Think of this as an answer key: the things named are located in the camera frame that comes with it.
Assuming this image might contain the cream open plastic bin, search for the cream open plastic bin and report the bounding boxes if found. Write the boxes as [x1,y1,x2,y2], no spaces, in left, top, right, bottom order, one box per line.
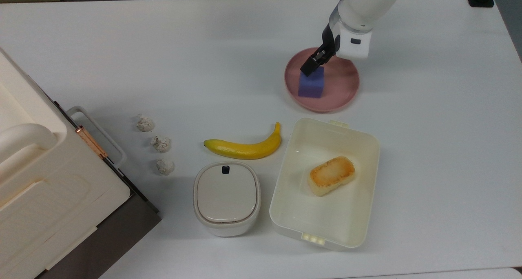
[269,117,381,251]

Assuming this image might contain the cream lidded trash can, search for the cream lidded trash can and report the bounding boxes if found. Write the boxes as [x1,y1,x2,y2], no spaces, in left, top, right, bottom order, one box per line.
[193,161,262,237]

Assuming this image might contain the small beige crumpled pieces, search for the small beige crumpled pieces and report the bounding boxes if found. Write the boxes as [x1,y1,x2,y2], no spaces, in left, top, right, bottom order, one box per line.
[136,114,156,133]

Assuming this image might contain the yellow banana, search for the yellow banana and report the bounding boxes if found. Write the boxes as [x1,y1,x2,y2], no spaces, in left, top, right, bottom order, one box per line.
[203,122,282,160]

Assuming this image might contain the cream storage box with handles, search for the cream storage box with handles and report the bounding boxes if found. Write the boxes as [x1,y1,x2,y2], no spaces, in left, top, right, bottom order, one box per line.
[0,46,132,279]

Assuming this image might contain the white drawer handle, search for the white drawer handle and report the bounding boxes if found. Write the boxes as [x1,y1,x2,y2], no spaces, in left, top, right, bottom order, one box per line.
[66,106,127,169]

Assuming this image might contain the pink plate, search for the pink plate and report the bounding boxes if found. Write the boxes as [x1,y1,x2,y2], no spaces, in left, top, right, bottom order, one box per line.
[284,47,360,113]

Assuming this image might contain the copper latch strip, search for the copper latch strip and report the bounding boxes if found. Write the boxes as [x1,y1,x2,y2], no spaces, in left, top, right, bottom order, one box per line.
[75,126,108,160]

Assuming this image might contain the purple cube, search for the purple cube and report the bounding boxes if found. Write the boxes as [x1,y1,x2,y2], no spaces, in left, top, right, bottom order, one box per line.
[297,66,325,99]

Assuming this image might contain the toasted bread piece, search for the toasted bread piece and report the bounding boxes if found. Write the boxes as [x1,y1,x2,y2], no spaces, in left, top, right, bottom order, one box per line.
[307,155,356,197]

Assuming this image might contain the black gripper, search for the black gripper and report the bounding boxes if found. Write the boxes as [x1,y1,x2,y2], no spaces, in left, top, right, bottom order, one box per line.
[300,24,337,77]

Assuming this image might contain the crumpled white paper ball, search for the crumpled white paper ball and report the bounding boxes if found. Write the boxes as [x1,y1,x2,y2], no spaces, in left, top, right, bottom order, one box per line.
[151,135,172,153]
[156,158,175,176]

